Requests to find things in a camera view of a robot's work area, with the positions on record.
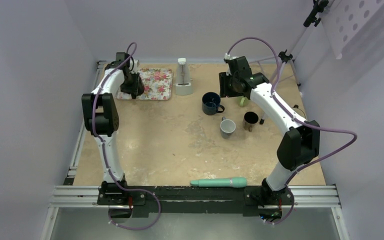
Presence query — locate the green mug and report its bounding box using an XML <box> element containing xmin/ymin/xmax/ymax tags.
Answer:
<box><xmin>238</xmin><ymin>96</ymin><xmax>250</xmax><ymax>108</ymax></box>

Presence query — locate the dark blue mug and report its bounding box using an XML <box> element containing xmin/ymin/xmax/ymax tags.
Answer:
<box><xmin>201</xmin><ymin>92</ymin><xmax>225</xmax><ymax>116</ymax></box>

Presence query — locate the brown mug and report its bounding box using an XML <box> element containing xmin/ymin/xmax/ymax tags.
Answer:
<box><xmin>242</xmin><ymin>111</ymin><xmax>259</xmax><ymax>132</ymax></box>

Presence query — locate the grey mug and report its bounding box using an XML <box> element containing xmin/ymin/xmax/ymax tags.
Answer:
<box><xmin>219</xmin><ymin>116</ymin><xmax>236</xmax><ymax>139</ymax></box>

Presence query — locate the cream mug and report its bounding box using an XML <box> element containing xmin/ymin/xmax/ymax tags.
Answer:
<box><xmin>292</xmin><ymin>104</ymin><xmax>307</xmax><ymax>119</ymax></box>

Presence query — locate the teal cylindrical tool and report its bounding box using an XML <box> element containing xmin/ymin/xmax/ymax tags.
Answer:
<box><xmin>190</xmin><ymin>177</ymin><xmax>247</xmax><ymax>188</ymax></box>

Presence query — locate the perforated music stand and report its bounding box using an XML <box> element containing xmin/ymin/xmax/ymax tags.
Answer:
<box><xmin>259</xmin><ymin>0</ymin><xmax>384</xmax><ymax>126</ymax></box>

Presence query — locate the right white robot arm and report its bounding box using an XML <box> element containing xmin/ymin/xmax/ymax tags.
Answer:
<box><xmin>219</xmin><ymin>54</ymin><xmax>320</xmax><ymax>204</ymax></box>

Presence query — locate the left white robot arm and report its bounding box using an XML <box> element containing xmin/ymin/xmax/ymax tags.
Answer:
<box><xmin>81</xmin><ymin>52</ymin><xmax>144</xmax><ymax>205</ymax></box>

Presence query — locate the floral tray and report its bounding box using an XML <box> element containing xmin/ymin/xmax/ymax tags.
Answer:
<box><xmin>115</xmin><ymin>67</ymin><xmax>174</xmax><ymax>101</ymax></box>

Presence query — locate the white metronome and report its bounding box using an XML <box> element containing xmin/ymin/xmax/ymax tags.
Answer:
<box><xmin>174</xmin><ymin>58</ymin><xmax>194</xmax><ymax>96</ymax></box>

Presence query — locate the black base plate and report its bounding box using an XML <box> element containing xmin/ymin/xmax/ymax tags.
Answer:
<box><xmin>97</xmin><ymin>183</ymin><xmax>293</xmax><ymax>219</ymax></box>

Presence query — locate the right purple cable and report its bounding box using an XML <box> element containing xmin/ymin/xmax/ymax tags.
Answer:
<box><xmin>224</xmin><ymin>37</ymin><xmax>359</xmax><ymax>226</ymax></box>

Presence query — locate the aluminium frame rail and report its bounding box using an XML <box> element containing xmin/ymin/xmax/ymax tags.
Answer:
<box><xmin>42</xmin><ymin>63</ymin><xmax>349</xmax><ymax>240</ymax></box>

